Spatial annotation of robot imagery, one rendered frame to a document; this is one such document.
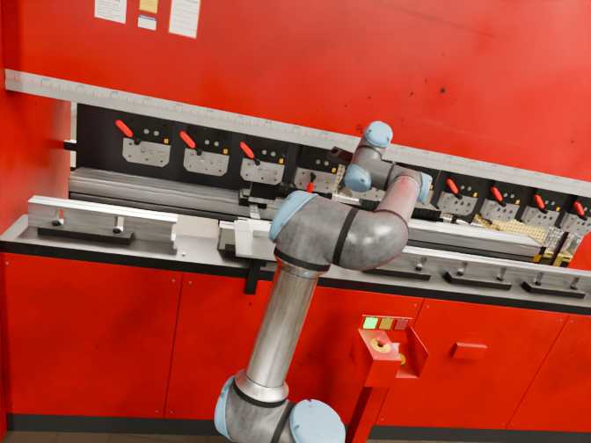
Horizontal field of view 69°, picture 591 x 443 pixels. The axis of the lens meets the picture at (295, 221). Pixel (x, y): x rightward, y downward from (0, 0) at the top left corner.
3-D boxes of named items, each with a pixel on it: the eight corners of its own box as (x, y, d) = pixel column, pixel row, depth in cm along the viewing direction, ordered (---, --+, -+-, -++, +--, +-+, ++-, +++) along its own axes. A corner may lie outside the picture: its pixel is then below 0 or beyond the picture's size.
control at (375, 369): (363, 387, 144) (378, 344, 138) (348, 353, 159) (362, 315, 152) (415, 388, 150) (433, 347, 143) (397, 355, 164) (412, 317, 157)
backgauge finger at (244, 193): (239, 220, 167) (241, 208, 166) (237, 196, 191) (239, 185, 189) (269, 224, 170) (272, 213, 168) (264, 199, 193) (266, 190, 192)
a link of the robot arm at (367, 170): (383, 186, 109) (396, 153, 113) (341, 173, 112) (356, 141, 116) (380, 201, 116) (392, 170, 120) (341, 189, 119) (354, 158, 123)
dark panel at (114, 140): (75, 172, 197) (77, 74, 180) (76, 170, 199) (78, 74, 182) (310, 207, 222) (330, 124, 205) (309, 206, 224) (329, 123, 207)
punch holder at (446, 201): (437, 211, 171) (452, 172, 165) (428, 203, 179) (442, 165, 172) (470, 216, 174) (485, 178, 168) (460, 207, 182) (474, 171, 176)
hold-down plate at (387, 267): (363, 272, 173) (365, 266, 172) (359, 266, 178) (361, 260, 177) (429, 280, 180) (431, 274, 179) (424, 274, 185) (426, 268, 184)
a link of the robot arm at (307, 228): (266, 475, 83) (355, 209, 75) (200, 440, 87) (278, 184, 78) (286, 440, 94) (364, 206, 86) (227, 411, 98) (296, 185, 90)
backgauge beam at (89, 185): (67, 199, 174) (67, 176, 170) (77, 188, 187) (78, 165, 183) (538, 265, 226) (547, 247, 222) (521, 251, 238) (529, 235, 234)
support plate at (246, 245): (235, 256, 139) (236, 253, 139) (234, 222, 163) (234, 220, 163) (288, 262, 143) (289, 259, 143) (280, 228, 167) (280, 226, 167)
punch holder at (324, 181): (293, 187, 158) (302, 144, 151) (290, 180, 165) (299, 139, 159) (331, 193, 161) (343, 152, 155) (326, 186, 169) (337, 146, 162)
